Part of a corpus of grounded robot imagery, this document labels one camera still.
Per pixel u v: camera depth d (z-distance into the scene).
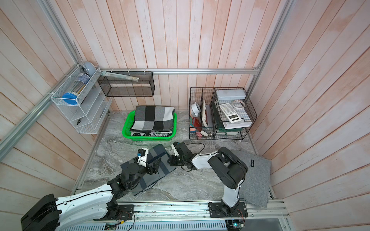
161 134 1.00
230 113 0.90
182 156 0.73
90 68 0.83
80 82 0.76
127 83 1.04
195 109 1.09
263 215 0.72
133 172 0.60
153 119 1.05
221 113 0.93
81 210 0.49
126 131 0.98
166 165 0.88
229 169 0.48
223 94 1.02
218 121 1.04
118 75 0.93
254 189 0.78
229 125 0.88
